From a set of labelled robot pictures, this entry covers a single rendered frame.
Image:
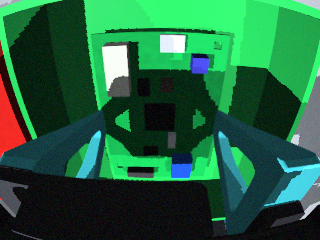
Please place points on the green bin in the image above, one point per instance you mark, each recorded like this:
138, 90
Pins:
273, 60

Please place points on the red bin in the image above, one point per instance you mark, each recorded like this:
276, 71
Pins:
13, 131

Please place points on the green circuit board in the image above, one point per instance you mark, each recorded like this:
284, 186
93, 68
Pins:
159, 91

